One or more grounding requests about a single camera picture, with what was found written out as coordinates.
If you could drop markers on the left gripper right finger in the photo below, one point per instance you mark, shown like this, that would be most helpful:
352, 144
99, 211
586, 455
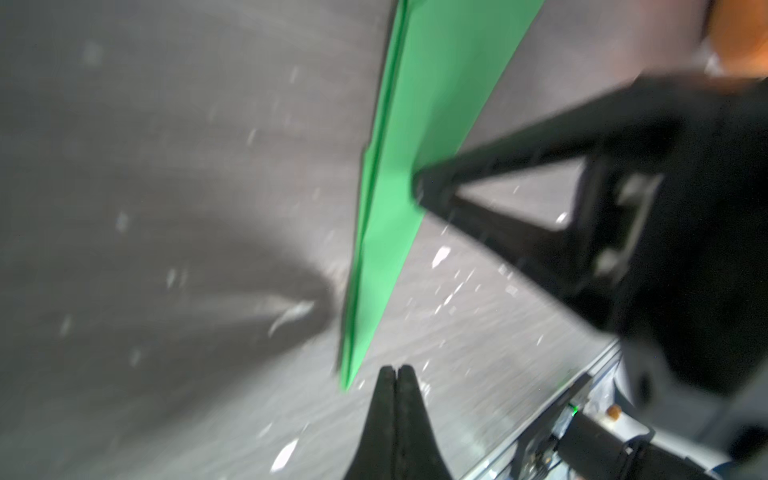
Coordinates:
416, 453

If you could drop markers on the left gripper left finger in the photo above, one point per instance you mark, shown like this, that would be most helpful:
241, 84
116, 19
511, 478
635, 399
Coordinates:
375, 454

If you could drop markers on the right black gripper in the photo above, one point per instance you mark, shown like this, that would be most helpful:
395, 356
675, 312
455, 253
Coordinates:
668, 239

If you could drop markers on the green square paper sheet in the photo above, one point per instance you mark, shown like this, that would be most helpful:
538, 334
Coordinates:
443, 61

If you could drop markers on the orange fish plush toy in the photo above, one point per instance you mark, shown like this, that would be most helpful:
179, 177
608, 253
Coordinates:
737, 32

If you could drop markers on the brown white plush toy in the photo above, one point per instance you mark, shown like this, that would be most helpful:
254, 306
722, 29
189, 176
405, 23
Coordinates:
613, 412

